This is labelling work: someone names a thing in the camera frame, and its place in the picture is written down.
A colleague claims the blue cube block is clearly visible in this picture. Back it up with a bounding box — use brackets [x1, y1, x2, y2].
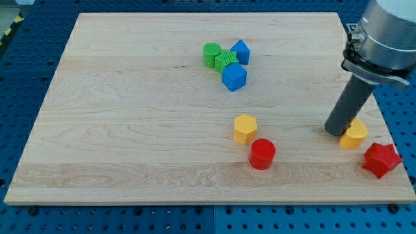
[222, 63, 248, 92]

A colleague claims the yellow heart block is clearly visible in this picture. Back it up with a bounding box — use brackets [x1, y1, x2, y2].
[339, 118, 369, 150]

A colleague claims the yellow hexagon block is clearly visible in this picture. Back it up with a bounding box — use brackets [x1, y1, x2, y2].
[233, 114, 257, 145]

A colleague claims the yellow black hazard tape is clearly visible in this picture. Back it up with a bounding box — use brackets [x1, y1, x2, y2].
[1, 12, 25, 49]

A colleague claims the red cylinder block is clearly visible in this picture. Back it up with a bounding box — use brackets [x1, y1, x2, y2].
[248, 138, 276, 170]

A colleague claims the green cylinder block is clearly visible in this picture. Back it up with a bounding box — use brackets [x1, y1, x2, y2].
[203, 42, 222, 68]

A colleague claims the red star block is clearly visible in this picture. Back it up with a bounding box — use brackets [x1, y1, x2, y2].
[362, 142, 403, 179]

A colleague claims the blue triangle block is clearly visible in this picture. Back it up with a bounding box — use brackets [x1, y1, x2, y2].
[229, 40, 251, 65]

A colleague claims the light wooden board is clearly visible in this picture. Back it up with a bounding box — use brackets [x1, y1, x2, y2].
[5, 12, 415, 205]

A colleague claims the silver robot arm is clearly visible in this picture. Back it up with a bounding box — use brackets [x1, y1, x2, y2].
[342, 0, 415, 90]

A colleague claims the green star block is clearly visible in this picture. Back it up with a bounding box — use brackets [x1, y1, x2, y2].
[214, 50, 239, 73]

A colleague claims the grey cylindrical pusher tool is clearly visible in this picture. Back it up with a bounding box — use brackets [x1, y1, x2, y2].
[324, 75, 377, 137]

